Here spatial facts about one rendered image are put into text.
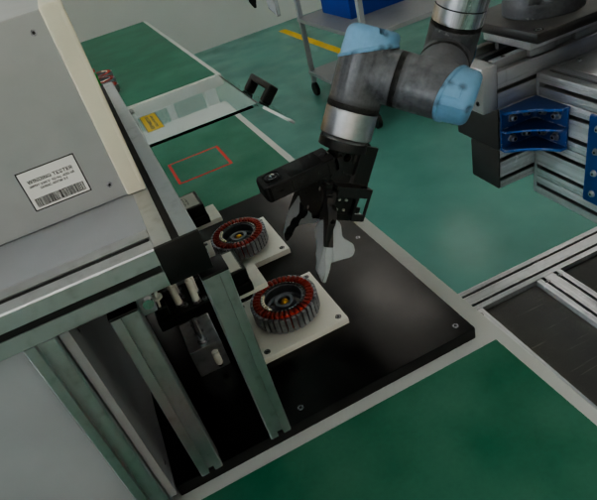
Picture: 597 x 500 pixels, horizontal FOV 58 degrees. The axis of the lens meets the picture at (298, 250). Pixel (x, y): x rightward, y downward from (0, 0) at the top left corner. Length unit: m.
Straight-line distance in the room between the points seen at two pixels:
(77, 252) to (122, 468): 0.26
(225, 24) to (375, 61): 5.57
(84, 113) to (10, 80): 0.07
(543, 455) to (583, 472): 0.04
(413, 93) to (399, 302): 0.33
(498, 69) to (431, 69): 0.40
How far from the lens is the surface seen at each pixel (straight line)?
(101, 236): 0.58
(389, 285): 0.92
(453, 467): 0.72
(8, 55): 0.60
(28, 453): 0.67
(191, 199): 1.02
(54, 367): 0.59
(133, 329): 0.59
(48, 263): 0.58
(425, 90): 0.74
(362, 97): 0.75
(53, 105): 0.61
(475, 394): 0.79
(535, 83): 1.19
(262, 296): 0.89
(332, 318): 0.87
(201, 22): 6.22
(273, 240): 1.08
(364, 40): 0.75
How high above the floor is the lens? 1.37
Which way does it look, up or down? 35 degrees down
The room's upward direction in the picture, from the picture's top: 16 degrees counter-clockwise
